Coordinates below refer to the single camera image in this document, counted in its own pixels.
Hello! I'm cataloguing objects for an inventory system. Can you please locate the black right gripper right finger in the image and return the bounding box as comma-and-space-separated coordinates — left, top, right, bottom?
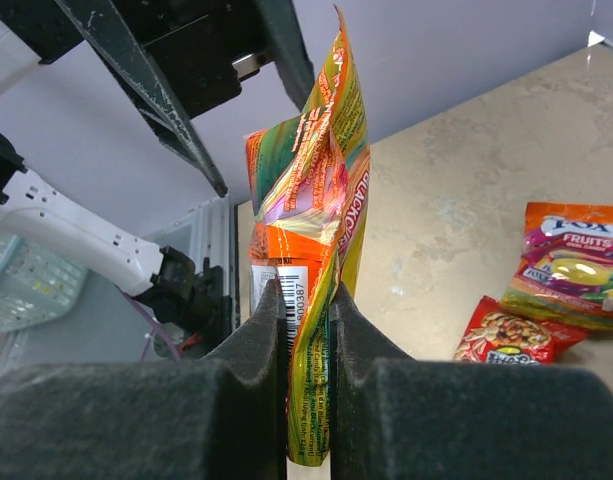
329, 287, 613, 479

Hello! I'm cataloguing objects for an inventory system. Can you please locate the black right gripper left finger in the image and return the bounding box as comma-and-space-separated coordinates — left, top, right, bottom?
0, 280, 286, 479

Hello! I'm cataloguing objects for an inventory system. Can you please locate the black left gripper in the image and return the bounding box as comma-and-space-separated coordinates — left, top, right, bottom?
0, 0, 315, 198

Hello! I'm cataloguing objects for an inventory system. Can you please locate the red noodle snack packet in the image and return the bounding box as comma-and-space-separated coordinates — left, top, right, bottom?
453, 296, 587, 365

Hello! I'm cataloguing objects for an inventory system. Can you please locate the orange Fox's candy bag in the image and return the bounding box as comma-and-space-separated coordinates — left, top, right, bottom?
245, 24, 370, 467

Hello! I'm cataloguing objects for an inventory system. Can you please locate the colourful candy packet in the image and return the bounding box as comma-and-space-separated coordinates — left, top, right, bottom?
500, 202, 613, 331

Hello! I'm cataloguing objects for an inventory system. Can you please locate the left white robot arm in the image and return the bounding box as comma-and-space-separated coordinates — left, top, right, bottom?
0, 1, 314, 345

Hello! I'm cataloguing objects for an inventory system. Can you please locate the light blue plastic basket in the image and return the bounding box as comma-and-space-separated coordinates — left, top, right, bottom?
0, 230, 88, 333

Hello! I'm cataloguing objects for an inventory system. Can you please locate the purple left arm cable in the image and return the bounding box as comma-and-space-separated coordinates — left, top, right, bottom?
120, 292, 185, 364

